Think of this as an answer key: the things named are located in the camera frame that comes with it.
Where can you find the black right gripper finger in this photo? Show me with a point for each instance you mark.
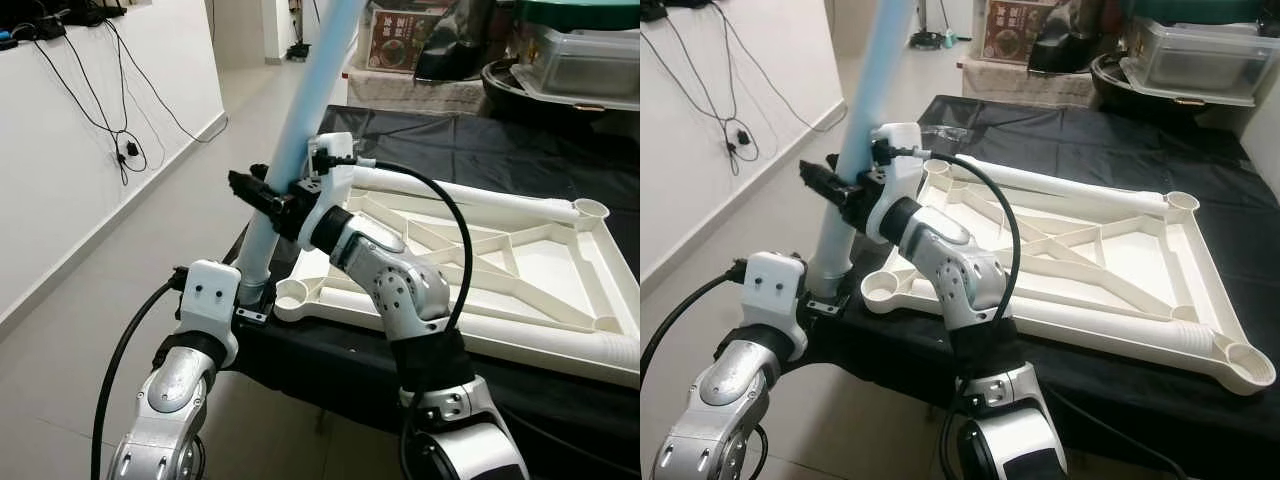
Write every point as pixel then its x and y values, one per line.
pixel 825 185
pixel 258 192

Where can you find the white plastic table leg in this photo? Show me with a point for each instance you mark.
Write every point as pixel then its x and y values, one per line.
pixel 560 340
pixel 315 100
pixel 1100 325
pixel 1060 185
pixel 500 195
pixel 880 90

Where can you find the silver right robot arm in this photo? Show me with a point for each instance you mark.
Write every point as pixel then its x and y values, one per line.
pixel 960 270
pixel 400 285

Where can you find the black power adapter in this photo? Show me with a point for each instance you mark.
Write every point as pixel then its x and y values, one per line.
pixel 740 140
pixel 133 150

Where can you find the clear plastic tape piece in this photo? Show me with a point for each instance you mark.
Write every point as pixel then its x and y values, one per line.
pixel 945 135

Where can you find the floor mop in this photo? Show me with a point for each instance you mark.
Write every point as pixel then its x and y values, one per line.
pixel 925 40
pixel 300 50

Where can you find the beige patterned bench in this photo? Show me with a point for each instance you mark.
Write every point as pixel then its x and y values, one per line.
pixel 1020 82
pixel 400 92

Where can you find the black plastic table cover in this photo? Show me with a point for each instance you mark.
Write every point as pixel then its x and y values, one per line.
pixel 480 140
pixel 1080 130

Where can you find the black bag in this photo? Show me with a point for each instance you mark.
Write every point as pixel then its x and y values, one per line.
pixel 460 45
pixel 1070 45

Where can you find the clear plastic storage container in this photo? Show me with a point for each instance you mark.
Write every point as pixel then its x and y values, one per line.
pixel 590 65
pixel 1190 60

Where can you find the white plastic table top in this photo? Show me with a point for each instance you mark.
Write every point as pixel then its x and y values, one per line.
pixel 1130 270
pixel 560 270

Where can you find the green round lid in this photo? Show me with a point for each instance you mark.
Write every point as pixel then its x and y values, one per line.
pixel 590 12
pixel 1200 10

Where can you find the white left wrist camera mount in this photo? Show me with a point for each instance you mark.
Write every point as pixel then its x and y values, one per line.
pixel 210 300
pixel 770 295

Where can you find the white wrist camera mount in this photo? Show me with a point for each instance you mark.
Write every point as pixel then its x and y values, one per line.
pixel 210 300
pixel 335 185
pixel 770 295
pixel 900 175

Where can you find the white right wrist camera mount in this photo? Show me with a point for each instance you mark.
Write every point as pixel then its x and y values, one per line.
pixel 335 185
pixel 900 175

